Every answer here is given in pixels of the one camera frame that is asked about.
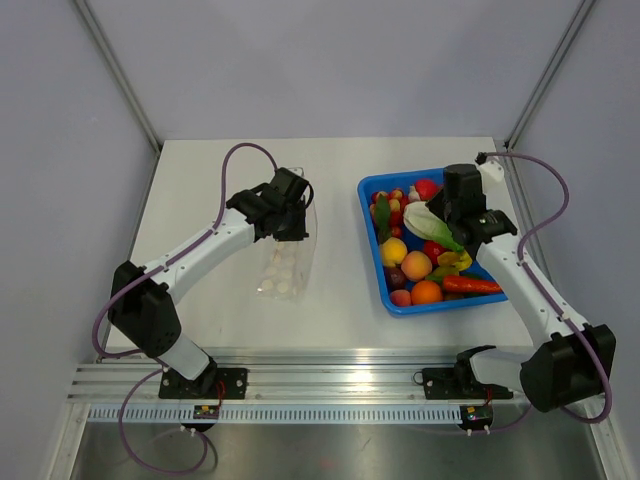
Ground green lettuce head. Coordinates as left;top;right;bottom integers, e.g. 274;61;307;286
403;202;464;252

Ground clear dotted zip top bag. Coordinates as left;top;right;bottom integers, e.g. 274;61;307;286
256;167;317;302

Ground yellow orange with leaf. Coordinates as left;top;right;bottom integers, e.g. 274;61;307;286
379;237;408;267

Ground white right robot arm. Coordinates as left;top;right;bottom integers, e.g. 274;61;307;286
429;164;616;424

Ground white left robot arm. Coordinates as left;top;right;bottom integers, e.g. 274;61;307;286
107;167;313;399

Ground red apple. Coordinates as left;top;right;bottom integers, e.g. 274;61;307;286
414;178;441;202

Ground orange carrot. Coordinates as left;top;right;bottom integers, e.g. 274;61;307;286
442;275;502;294

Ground blue plastic bin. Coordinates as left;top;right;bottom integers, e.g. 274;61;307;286
357;168;507;317

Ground orange fruit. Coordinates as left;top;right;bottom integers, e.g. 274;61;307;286
410;280;444;305

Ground dark purple plum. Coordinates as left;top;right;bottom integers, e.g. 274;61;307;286
384;267;407;292

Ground small pink peach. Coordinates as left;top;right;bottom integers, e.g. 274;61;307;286
389;289;412;308

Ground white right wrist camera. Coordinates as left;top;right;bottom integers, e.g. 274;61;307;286
475;152;505;191

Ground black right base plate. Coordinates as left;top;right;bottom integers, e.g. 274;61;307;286
420;367;514;401

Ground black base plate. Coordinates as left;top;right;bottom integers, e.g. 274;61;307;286
158;366;248;400
420;367;514;401

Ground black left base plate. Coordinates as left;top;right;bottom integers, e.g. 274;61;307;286
158;366;248;400

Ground aluminium rail frame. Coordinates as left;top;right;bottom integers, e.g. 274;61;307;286
64;349;611;426

